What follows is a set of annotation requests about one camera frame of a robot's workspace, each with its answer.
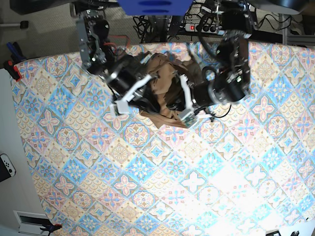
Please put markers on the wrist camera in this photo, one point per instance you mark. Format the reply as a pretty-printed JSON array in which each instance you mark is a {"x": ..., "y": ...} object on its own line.
[
  {"x": 118, "y": 108},
  {"x": 188, "y": 118}
]

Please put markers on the white game controller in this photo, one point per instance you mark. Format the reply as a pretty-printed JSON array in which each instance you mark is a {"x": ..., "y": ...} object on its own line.
[{"x": 4, "y": 159}]

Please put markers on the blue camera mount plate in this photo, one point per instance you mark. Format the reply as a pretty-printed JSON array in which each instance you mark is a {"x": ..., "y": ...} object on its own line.
[{"x": 155, "y": 7}]

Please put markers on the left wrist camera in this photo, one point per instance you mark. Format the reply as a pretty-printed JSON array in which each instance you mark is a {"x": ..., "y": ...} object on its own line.
[{"x": 188, "y": 118}]

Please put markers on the blue clamp handle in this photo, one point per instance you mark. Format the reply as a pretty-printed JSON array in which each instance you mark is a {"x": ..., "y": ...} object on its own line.
[{"x": 16, "y": 52}]

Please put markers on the red black clamp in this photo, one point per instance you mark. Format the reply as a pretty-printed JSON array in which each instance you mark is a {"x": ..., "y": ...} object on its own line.
[{"x": 12, "y": 70}]

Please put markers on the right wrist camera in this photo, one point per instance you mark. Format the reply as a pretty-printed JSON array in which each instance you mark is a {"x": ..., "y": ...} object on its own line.
[{"x": 118, "y": 108}]

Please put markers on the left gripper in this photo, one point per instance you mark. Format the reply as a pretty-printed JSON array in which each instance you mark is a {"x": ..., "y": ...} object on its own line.
[{"x": 196, "y": 98}]

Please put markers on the white power strip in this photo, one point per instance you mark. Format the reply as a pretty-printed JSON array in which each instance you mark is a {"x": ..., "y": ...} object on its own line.
[{"x": 207, "y": 28}]

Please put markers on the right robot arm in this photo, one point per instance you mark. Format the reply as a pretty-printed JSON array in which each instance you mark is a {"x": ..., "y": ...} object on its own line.
[{"x": 99, "y": 56}]

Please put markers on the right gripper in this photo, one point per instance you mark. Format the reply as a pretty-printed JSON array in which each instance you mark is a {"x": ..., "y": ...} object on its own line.
[{"x": 136, "y": 92}]

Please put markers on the brown t-shirt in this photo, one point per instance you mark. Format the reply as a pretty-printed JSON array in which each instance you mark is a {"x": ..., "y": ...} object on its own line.
[{"x": 166, "y": 87}]

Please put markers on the patterned tile tablecloth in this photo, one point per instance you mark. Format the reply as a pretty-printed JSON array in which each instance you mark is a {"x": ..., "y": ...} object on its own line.
[{"x": 249, "y": 171}]

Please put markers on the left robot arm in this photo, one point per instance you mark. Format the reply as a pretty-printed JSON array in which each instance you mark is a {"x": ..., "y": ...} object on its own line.
[{"x": 223, "y": 32}]

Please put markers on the orange black clamp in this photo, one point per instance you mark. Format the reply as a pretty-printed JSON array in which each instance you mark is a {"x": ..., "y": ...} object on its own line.
[{"x": 50, "y": 227}]

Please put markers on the white wall vent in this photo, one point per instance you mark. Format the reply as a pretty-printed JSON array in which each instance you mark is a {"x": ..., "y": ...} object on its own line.
[{"x": 30, "y": 223}]

